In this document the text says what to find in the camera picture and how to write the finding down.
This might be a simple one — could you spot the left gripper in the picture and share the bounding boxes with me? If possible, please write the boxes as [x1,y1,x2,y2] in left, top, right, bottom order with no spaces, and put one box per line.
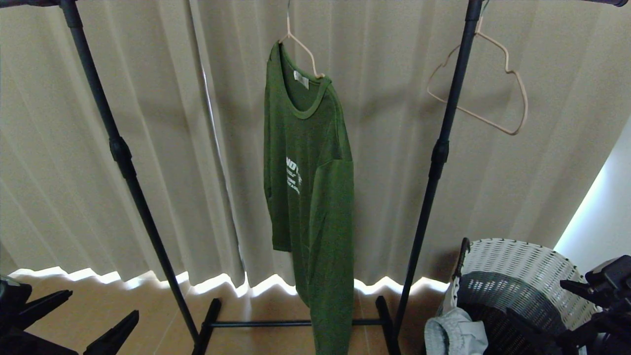
[0,278,140,355]

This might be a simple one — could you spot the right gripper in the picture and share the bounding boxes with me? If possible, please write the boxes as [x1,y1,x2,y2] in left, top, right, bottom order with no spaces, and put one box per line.
[506,279,631,355]

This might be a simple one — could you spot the pale grey shorts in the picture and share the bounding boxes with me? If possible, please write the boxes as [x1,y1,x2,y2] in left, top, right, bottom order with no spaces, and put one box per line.
[424,307,489,355]

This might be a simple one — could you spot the green long-sleeved shirt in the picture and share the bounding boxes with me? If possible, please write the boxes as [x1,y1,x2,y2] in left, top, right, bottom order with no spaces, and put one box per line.
[263,40,355,355]

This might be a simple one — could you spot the pink clothes hanger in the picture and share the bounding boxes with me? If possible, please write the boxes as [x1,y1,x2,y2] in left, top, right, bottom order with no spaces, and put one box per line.
[426,0,529,136]
[279,0,326,79]

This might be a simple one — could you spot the white laundry basket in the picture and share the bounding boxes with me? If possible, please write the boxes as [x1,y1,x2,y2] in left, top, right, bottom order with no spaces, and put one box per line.
[436,238,599,355]

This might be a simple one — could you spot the black clothes rack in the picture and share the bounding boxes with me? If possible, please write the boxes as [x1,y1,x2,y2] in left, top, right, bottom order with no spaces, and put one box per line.
[0,0,629,355]

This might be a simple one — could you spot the beige curtain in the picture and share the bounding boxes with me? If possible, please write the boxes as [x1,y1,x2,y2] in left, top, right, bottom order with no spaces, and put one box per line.
[0,0,631,297]

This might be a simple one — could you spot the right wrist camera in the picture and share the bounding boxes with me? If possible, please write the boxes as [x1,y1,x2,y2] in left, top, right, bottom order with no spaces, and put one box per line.
[585,255,631,297]

